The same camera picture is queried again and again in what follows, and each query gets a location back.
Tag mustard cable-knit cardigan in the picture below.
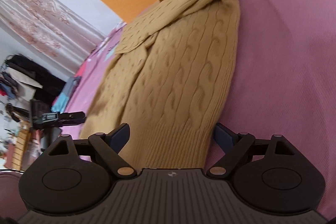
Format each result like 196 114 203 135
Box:
80 0 240 169

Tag beige floral curtain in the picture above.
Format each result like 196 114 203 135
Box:
1 0 104 75

